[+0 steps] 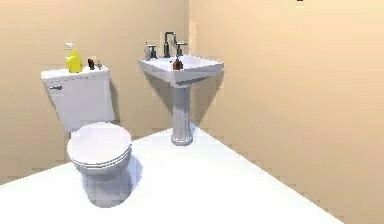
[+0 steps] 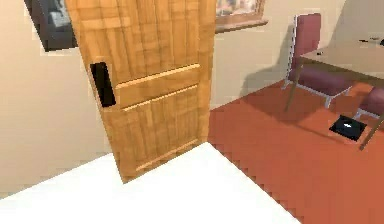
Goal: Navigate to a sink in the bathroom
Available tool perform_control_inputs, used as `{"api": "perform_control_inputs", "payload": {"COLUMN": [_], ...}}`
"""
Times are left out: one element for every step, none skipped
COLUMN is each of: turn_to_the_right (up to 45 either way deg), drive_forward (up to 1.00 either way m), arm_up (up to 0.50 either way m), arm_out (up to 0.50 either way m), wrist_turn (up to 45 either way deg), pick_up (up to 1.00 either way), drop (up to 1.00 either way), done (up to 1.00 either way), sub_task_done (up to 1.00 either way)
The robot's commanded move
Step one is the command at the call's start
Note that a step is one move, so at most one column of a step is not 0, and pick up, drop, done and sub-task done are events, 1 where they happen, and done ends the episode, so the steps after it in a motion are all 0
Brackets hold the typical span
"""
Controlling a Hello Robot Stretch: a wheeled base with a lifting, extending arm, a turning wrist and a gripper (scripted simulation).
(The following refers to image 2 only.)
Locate light wooden room door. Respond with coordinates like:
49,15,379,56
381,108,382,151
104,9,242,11
64,0,218,184

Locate wooden framed window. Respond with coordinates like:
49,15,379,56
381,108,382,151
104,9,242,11
214,0,270,34

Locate black square flat object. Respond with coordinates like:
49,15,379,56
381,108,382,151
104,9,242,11
328,114,368,142

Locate brown dining table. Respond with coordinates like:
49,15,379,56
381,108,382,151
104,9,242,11
284,39,384,151

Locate black door handle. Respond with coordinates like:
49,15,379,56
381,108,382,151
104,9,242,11
89,61,117,108

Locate maroon chair with white frame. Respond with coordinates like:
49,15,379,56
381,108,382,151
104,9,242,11
353,86,384,121
281,12,354,109

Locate dark framed wall picture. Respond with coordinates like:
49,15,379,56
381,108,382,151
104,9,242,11
23,0,78,53

